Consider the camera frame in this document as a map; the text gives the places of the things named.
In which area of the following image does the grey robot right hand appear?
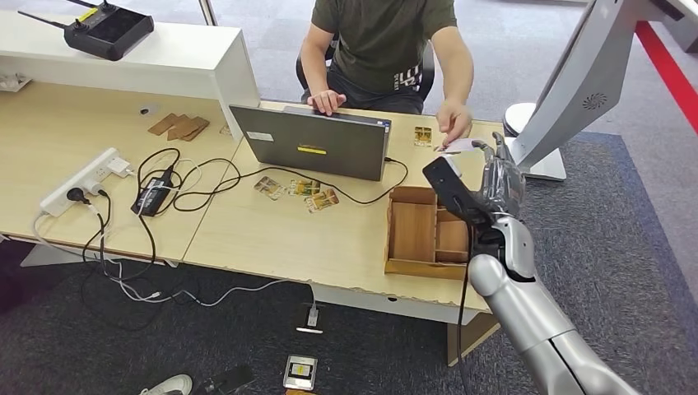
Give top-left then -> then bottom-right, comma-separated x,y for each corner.
471,132 -> 527,221

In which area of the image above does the person's left hand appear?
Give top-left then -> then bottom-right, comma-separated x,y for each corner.
435,98 -> 475,149

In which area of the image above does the person's right hand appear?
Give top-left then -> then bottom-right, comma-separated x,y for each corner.
306,89 -> 348,118

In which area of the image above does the white ID card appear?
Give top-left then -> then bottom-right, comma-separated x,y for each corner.
434,137 -> 479,154

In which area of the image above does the wooden organizer box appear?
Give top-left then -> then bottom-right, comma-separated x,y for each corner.
384,185 -> 472,281

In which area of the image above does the person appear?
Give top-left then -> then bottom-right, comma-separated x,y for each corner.
300,0 -> 475,149

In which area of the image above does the grey laptop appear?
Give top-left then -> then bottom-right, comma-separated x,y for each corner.
228,104 -> 393,183

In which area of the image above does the white round stand base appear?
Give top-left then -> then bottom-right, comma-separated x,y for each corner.
502,101 -> 539,138

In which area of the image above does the grey kiosk display stand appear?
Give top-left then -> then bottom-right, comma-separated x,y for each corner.
504,0 -> 686,183

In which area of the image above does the brown cardboard piece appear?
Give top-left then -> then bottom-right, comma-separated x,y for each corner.
165,114 -> 201,142
179,116 -> 212,143
147,113 -> 179,137

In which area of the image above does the white counter shelf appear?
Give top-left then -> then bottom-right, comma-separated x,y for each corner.
0,10 -> 263,142

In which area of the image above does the black laptop power adapter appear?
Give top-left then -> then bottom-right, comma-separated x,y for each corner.
130,165 -> 176,219

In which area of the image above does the white plug-in charger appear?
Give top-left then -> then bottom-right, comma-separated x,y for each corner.
105,156 -> 135,180

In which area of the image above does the black remote controller with antennas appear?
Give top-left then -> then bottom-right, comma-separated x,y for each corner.
17,0 -> 156,63

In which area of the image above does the white power strip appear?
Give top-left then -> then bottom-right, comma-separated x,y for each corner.
38,146 -> 122,219

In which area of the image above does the white device on floor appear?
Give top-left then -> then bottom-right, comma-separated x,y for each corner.
282,353 -> 319,393

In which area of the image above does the white shoe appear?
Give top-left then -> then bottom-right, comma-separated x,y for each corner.
138,373 -> 194,395

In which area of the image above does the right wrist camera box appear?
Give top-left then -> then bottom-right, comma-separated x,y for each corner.
421,153 -> 479,225

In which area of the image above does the black laptop power cable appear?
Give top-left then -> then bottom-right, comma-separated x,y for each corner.
134,146 -> 410,214

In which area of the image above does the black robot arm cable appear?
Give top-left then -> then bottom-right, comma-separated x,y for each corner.
455,216 -> 477,395

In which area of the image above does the silver cable connector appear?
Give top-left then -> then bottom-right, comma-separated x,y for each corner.
295,301 -> 324,335

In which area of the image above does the white cable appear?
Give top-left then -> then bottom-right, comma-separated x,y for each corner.
31,211 -> 319,329

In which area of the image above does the black plug cable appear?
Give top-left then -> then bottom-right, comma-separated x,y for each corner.
79,189 -> 161,333

